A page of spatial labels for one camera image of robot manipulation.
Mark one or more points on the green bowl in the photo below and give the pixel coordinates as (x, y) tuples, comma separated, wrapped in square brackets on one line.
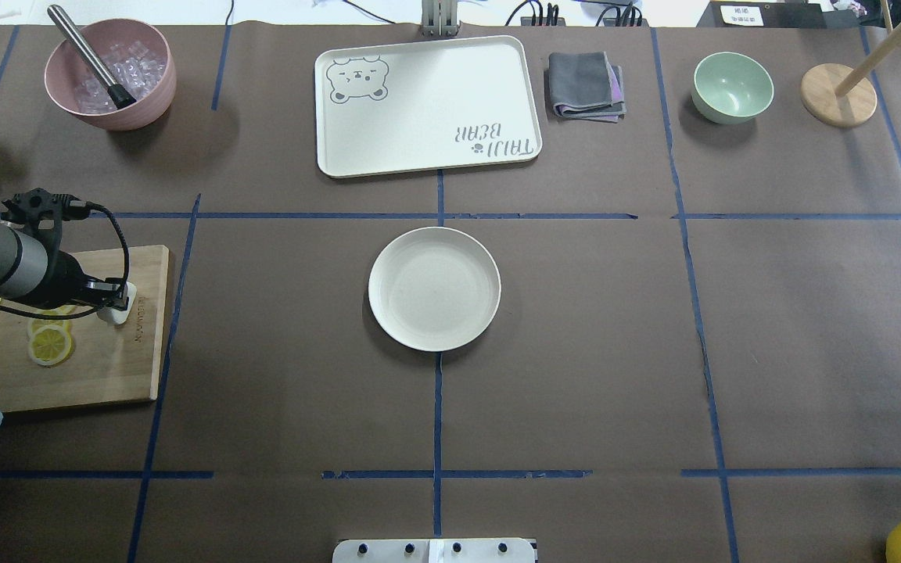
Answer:
[(731, 88)]

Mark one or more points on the lemon slice middle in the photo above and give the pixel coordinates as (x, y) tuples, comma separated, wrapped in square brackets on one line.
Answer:
[(35, 324)]

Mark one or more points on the pink bowl with ice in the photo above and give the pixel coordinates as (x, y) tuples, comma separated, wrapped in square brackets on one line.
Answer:
[(140, 80)]

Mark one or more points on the white steamed bun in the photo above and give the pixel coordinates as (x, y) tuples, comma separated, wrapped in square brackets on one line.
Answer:
[(117, 311)]

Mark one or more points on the lemon slice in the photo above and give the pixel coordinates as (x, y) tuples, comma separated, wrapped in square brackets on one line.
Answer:
[(50, 345), (35, 324)]

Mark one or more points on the wooden mug tree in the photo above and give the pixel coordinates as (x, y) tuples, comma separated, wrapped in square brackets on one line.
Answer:
[(843, 96)]

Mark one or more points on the grey folded cloth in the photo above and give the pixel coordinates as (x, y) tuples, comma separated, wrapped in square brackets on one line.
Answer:
[(586, 86)]

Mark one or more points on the aluminium frame post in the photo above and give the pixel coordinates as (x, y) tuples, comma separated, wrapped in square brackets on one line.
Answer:
[(440, 18)]

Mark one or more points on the beige round plate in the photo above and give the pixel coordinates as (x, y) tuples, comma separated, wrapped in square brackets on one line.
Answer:
[(434, 289)]

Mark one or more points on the wooden cutting board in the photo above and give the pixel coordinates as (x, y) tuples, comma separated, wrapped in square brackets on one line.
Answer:
[(108, 363)]

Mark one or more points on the lemon slice bottom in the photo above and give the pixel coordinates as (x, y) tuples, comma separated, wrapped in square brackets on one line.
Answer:
[(50, 345)]

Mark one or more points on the black box with label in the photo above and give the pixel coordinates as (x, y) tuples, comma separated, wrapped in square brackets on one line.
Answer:
[(744, 14)]

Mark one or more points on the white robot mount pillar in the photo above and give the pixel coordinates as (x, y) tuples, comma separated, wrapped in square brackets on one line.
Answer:
[(490, 549)]

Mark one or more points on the white bear tray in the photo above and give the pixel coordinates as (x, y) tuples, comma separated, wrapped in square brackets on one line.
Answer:
[(427, 105)]

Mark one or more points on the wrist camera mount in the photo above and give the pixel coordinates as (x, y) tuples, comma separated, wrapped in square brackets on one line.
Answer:
[(28, 209)]

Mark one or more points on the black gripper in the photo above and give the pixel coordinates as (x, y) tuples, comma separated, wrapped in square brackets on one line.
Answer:
[(64, 280)]

